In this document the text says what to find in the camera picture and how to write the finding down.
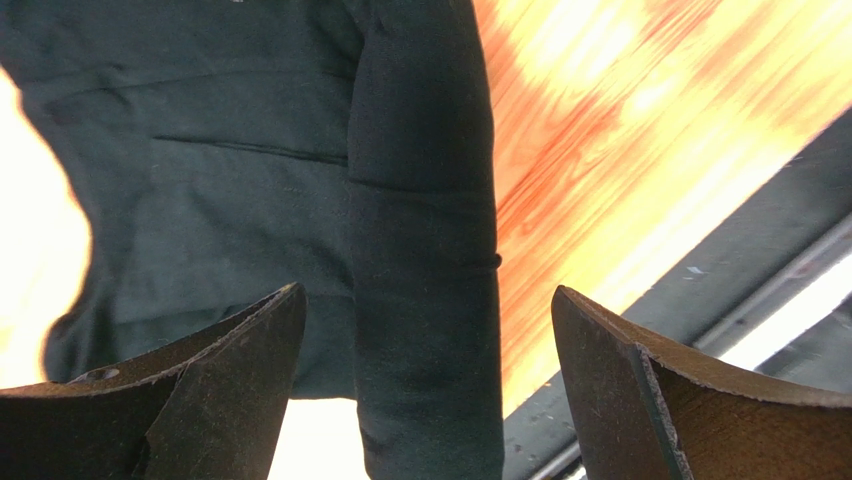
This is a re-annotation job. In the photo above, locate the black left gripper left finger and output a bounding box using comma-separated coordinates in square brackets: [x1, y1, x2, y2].
[1, 284, 307, 479]

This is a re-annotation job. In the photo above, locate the black t shirt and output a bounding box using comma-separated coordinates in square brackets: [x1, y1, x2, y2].
[1, 1, 504, 479]

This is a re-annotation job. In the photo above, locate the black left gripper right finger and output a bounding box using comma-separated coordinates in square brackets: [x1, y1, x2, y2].
[551, 287, 851, 479]

